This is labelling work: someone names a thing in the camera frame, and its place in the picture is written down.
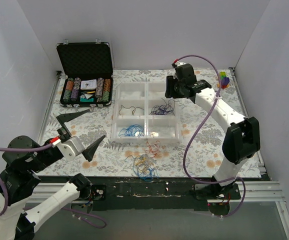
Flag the purple wire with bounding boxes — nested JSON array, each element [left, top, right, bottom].
[[150, 98, 180, 116]]

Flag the white compartment tray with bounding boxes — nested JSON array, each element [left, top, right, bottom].
[[111, 81, 182, 144]]

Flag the brown wire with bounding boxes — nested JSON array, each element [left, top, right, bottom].
[[119, 104, 143, 116]]

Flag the white wire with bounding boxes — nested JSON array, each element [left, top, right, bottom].
[[149, 126, 178, 138]]

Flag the blue wire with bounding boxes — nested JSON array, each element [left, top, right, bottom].
[[119, 123, 145, 138]]

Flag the colourful wire bundle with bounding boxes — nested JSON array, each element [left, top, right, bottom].
[[124, 154, 160, 182]]

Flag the orange wire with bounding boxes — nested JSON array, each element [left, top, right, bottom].
[[144, 138, 162, 156]]

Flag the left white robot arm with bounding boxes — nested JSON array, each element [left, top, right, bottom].
[[0, 110, 105, 240]]

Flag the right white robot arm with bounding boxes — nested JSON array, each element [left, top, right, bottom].
[[165, 62, 261, 199]]

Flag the teal card box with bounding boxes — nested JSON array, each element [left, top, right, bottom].
[[80, 97, 95, 104]]

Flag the orange poker chip stack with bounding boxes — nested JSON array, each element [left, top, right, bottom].
[[64, 78, 74, 98]]

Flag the colourful toy block stack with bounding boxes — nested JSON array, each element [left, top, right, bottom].
[[217, 71, 230, 89]]

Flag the purple poker chip stack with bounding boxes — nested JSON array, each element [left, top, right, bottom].
[[70, 77, 82, 102]]

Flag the white playing card deck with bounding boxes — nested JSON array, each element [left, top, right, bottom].
[[80, 79, 97, 91]]

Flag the green poker chip stack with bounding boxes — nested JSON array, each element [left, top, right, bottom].
[[101, 91, 110, 103]]

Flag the black poker chip case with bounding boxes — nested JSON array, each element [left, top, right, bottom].
[[56, 42, 114, 108]]

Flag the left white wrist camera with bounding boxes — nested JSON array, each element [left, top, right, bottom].
[[50, 136, 85, 161]]

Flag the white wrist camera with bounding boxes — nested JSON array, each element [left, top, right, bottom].
[[50, 136, 85, 161], [171, 59, 186, 72]]

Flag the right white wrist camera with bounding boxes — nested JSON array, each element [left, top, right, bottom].
[[171, 59, 186, 72]]

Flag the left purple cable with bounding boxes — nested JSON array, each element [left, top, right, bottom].
[[0, 143, 107, 229]]

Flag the purple cable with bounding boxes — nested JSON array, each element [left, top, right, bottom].
[[175, 54, 247, 218], [0, 143, 107, 229]]

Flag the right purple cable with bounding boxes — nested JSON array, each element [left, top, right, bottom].
[[175, 54, 247, 218]]

